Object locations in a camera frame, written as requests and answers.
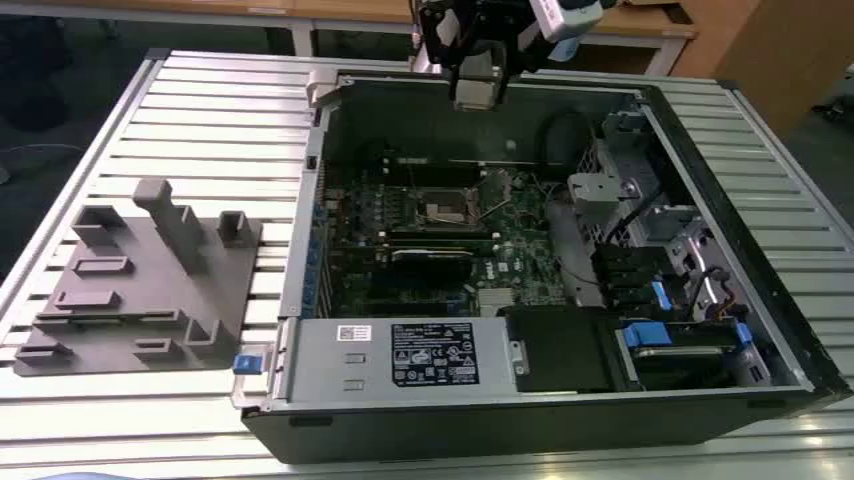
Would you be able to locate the black PC case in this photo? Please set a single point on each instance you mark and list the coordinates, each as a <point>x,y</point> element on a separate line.
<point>467,435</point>

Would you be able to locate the wooden cabinet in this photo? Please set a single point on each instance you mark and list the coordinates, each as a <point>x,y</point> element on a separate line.
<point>788,50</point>

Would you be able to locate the silver finned heatsink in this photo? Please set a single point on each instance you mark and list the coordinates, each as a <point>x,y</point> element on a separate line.
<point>497,296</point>

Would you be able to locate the blue disk carrier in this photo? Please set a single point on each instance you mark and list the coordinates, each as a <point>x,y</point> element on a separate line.
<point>646,334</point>

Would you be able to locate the CPU socket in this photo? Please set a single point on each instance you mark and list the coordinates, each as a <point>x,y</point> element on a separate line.
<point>443,207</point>

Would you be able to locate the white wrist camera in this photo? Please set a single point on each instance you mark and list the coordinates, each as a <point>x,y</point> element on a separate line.
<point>549,20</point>
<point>449,25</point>

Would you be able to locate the silver metal bracket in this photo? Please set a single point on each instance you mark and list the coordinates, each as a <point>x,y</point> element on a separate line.
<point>594,197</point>

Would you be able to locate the green motherboard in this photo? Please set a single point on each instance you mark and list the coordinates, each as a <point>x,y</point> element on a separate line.
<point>527,260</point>

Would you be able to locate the wooden desk white legs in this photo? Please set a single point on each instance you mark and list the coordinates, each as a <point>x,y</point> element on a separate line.
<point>634,27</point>
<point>200,7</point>

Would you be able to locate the silver CPU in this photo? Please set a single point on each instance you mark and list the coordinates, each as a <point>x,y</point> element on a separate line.
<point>477,95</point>

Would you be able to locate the perforated metal drive cage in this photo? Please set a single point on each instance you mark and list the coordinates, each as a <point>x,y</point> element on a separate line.
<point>641,165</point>

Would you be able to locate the blue plastic tab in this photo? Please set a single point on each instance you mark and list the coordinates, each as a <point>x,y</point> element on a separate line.
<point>661,295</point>

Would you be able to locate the grey power supply unit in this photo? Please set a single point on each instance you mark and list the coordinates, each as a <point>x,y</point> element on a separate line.
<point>321,360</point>

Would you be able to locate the black plastic connector block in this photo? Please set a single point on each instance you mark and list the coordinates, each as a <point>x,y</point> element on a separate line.
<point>627,272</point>

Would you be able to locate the black graphics card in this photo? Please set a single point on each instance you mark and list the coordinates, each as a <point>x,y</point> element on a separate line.
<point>430,270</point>

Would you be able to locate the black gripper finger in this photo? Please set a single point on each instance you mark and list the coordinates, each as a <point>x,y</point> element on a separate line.
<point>507,70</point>
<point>455,75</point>

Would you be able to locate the grey case latch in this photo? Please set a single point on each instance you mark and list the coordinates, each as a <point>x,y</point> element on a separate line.
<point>322,85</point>

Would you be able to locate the grey parts rack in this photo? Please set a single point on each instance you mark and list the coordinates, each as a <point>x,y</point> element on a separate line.
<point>154,300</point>

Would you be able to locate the green RAM stick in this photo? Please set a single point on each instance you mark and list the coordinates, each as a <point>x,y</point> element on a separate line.
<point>441,243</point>

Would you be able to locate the black hard disk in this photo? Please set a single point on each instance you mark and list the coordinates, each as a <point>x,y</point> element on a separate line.
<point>674,370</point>

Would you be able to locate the blue case latch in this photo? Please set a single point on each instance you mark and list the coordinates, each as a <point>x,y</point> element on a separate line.
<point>247,364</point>

